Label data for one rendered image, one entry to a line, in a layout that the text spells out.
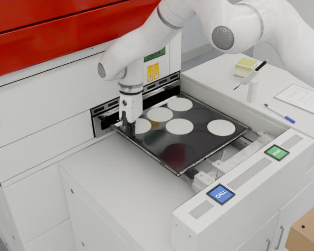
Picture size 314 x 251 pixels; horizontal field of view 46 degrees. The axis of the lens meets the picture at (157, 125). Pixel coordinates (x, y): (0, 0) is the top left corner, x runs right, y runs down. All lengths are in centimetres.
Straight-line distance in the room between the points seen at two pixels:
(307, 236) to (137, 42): 68
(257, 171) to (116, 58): 52
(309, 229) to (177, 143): 50
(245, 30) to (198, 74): 79
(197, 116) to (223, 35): 66
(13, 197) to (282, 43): 99
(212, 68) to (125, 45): 64
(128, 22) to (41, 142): 49
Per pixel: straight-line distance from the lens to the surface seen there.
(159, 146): 126
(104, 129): 140
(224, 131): 134
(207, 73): 158
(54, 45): 112
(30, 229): 151
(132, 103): 120
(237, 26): 79
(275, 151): 118
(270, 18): 88
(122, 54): 106
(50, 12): 109
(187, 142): 128
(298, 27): 86
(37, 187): 139
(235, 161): 125
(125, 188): 123
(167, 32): 100
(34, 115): 123
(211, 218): 96
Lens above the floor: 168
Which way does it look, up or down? 35 degrees down
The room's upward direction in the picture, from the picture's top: 1 degrees counter-clockwise
